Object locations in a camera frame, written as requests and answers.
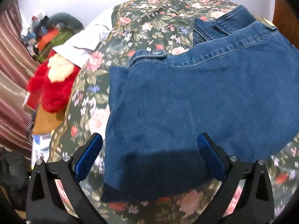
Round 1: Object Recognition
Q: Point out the blue denim jacket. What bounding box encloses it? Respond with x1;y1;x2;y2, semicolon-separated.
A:
102;6;298;202

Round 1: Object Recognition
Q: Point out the stack of printed boxes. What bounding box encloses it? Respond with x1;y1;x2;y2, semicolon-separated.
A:
31;133;52;169

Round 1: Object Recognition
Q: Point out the brown cardboard box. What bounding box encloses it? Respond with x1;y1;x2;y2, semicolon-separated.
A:
32;106;65;135

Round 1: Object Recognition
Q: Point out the red plush toy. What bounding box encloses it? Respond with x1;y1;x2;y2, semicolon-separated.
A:
27;50;80;113

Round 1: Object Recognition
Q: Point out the striped maroon curtain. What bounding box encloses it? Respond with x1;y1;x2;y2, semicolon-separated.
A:
1;0;38;158

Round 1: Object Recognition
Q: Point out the white folded cloth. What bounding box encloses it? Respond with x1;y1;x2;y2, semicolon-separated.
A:
53;10;112;68

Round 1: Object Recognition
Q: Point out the orange box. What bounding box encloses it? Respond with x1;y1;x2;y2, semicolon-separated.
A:
37;29;60;50

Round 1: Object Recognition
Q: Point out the clutter pile of small items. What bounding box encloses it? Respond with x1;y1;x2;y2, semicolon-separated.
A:
21;14;49;57

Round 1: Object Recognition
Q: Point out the grey plush pillow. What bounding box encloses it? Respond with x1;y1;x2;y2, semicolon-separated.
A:
47;13;84;30

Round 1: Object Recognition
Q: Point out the green floral bedspread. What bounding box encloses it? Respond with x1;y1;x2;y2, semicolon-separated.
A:
47;0;299;224

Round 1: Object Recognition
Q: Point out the brown wooden bed frame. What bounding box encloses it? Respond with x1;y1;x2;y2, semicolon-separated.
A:
273;0;299;48

